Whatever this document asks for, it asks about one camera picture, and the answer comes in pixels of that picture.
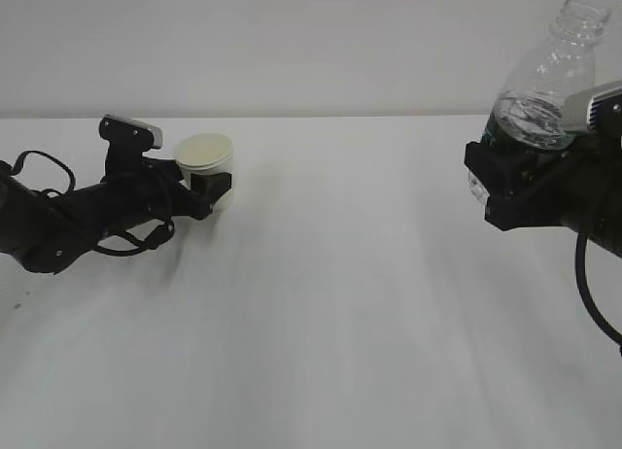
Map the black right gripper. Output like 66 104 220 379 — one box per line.
464 135 621 230

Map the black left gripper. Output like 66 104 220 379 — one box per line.
72 158 231 235

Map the white paper cup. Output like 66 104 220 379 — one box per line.
174 133 233 189

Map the clear green-label water bottle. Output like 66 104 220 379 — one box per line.
467 0 613 208

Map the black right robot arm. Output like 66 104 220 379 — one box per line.
465 136 621 257

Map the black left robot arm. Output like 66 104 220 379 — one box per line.
1 153 232 274

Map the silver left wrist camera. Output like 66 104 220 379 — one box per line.
98 114 163 152

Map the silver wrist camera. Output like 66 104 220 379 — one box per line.
98 114 163 152
560 80 621 133

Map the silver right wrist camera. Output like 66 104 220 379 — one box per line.
560 80 621 133

